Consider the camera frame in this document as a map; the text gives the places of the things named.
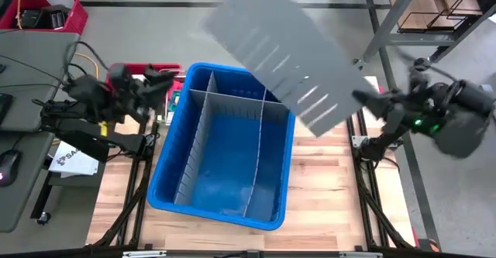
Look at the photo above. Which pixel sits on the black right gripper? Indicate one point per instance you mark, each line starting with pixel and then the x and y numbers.
pixel 412 111

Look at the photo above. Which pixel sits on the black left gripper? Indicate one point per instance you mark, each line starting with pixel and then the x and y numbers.
pixel 135 95

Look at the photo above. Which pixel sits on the yellow block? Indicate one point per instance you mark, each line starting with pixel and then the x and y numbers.
pixel 177 99

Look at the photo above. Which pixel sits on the long grey slotted divider sheet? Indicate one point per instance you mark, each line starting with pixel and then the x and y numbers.
pixel 197 149
pixel 255 157

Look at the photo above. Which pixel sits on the blue plastic bin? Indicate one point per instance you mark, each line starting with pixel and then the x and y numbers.
pixel 232 161

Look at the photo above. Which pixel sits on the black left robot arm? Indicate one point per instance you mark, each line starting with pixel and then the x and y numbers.
pixel 77 130

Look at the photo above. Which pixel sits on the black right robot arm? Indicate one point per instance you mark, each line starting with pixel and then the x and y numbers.
pixel 476 97

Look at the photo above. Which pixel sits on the black caster wheel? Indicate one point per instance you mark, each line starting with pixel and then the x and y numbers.
pixel 421 64
pixel 357 62

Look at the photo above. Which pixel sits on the grey metal cart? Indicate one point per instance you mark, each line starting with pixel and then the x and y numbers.
pixel 393 19

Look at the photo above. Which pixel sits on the red plastic crate with devices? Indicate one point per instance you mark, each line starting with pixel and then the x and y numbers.
pixel 77 19

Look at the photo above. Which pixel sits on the cardboard boxes on cart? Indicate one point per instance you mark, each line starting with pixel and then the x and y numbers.
pixel 418 6

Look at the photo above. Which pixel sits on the white paper with logo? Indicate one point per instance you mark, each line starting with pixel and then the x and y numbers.
pixel 77 167

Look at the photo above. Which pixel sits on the grey folding table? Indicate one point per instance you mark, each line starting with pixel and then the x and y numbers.
pixel 38 49

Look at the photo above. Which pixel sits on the black devices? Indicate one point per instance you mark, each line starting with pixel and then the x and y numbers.
pixel 42 18

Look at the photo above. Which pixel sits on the black flat device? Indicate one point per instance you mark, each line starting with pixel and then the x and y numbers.
pixel 4 109

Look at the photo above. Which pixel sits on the black leg with caster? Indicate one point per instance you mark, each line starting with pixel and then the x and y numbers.
pixel 40 200

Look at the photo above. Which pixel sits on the black computer mouse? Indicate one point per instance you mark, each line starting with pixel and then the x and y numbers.
pixel 9 167

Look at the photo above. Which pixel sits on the silver metal bracket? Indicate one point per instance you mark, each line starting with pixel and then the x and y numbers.
pixel 358 140

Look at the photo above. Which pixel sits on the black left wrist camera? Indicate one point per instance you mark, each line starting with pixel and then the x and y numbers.
pixel 119 76

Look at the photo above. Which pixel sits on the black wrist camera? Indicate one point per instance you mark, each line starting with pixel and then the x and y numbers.
pixel 461 134
pixel 119 76

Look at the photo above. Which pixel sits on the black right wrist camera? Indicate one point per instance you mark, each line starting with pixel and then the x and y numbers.
pixel 461 134

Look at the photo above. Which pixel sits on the silver metal bracket plate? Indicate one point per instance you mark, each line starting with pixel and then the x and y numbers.
pixel 143 255
pixel 360 255

